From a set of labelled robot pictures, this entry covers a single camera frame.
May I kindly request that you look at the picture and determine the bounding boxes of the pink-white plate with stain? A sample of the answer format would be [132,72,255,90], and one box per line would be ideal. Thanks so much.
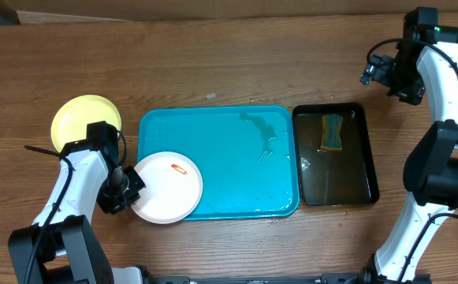
[132,151,203,224]

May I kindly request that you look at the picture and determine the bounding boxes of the yellow-green plate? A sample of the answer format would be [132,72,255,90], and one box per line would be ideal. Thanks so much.
[50,95,122,152]

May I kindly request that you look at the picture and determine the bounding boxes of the yellow green sponge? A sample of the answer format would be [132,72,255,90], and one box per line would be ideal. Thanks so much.
[320,114,343,151]

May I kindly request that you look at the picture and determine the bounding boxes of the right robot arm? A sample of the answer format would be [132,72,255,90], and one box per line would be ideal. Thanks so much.
[354,7,458,283]

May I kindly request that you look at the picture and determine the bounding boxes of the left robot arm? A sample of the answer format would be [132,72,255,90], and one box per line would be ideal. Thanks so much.
[8,121,146,283]

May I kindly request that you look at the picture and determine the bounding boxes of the teal plastic tray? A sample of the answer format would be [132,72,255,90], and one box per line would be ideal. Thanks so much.
[137,105,300,221]

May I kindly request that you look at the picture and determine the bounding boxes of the black water basin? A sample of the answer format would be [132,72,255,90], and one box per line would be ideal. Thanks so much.
[292,103,380,206]

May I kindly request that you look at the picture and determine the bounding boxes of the cardboard board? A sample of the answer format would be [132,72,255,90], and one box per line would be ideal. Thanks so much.
[6,0,458,21]

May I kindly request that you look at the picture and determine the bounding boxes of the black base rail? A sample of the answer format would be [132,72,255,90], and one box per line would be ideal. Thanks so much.
[141,271,433,284]

